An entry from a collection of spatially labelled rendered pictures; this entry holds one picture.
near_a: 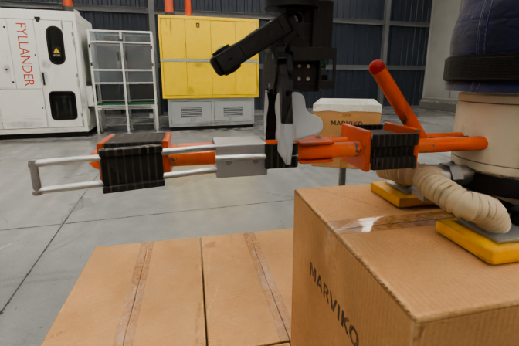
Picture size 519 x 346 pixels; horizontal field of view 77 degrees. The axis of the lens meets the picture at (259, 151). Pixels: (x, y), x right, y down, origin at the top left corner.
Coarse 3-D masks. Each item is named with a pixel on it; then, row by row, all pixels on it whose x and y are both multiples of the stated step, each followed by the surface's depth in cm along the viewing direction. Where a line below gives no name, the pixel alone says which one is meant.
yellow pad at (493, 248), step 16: (512, 208) 47; (448, 224) 48; (464, 224) 48; (512, 224) 47; (464, 240) 45; (480, 240) 43; (496, 240) 43; (512, 240) 43; (480, 256) 42; (496, 256) 41; (512, 256) 41
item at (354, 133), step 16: (352, 128) 49; (368, 128) 54; (384, 128) 54; (400, 128) 50; (416, 128) 47; (368, 144) 46; (384, 144) 45; (400, 144) 46; (416, 144) 46; (352, 160) 50; (368, 160) 46; (384, 160) 46; (400, 160) 46; (416, 160) 48
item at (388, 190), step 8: (376, 184) 67; (384, 184) 66; (392, 184) 65; (376, 192) 66; (384, 192) 63; (392, 192) 62; (400, 192) 62; (408, 192) 61; (392, 200) 61; (400, 200) 59; (408, 200) 59; (416, 200) 60
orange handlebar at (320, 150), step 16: (176, 144) 46; (192, 144) 46; (208, 144) 46; (304, 144) 45; (320, 144) 46; (336, 144) 46; (352, 144) 47; (432, 144) 49; (448, 144) 49; (464, 144) 50; (480, 144) 51; (176, 160) 42; (192, 160) 42; (208, 160) 42; (304, 160) 46; (320, 160) 46
